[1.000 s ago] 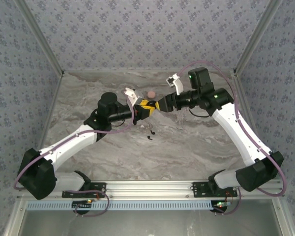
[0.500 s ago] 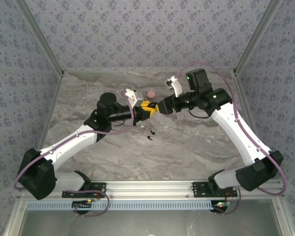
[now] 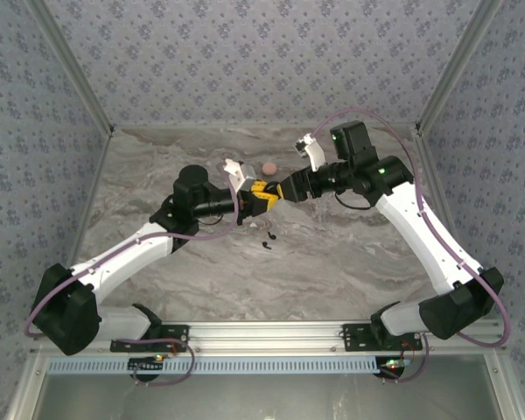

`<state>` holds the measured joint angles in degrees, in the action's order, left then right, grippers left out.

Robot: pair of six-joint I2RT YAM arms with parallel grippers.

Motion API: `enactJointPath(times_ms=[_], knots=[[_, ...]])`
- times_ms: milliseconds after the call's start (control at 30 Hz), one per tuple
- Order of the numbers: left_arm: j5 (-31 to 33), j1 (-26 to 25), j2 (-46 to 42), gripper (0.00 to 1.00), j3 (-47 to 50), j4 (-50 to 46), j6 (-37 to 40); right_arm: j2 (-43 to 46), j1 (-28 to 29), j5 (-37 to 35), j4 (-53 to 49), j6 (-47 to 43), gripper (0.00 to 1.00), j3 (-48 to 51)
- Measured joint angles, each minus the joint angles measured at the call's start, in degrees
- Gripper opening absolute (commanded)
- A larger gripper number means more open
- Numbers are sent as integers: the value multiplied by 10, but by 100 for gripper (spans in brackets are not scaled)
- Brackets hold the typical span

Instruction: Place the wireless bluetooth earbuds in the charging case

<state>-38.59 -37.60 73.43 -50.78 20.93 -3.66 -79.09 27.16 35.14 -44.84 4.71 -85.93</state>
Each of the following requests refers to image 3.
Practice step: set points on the pink earbud charging case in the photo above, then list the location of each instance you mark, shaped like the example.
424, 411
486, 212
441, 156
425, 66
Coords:
269, 168

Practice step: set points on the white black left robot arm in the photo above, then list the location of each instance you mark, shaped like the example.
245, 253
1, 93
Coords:
122, 249

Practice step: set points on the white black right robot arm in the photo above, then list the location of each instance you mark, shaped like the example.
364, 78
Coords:
420, 236

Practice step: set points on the left controller board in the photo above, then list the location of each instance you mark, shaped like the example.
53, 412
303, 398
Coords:
146, 364

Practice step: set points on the controller board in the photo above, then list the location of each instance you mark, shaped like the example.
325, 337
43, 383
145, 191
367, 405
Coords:
394, 364
146, 364

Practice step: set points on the right controller board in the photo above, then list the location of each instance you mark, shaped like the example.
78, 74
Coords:
394, 364

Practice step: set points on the grey metal panel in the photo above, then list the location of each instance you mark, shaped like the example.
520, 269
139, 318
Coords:
267, 398

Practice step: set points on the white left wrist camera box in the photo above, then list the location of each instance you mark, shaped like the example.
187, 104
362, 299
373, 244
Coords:
245, 175

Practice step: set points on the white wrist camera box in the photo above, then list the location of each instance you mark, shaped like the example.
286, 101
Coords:
245, 175
312, 153

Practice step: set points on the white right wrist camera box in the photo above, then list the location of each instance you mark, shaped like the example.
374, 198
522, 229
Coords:
312, 153

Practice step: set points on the aluminium right side rail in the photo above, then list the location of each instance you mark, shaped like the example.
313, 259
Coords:
445, 219

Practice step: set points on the aluminium left side rail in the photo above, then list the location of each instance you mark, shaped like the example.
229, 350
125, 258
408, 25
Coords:
93, 192

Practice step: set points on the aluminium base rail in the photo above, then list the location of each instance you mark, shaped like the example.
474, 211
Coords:
267, 337

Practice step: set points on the aluminium right frame post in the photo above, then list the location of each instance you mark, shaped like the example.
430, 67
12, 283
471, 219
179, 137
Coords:
457, 65

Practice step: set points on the aluminium frame post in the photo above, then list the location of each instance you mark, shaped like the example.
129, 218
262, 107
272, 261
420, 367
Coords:
72, 65
457, 65

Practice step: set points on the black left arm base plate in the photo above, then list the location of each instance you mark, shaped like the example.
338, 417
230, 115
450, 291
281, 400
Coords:
175, 339

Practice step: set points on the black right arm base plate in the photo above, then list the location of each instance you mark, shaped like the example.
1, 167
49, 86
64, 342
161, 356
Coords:
354, 337

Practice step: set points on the aluminium left frame post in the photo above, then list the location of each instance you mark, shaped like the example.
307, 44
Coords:
72, 65

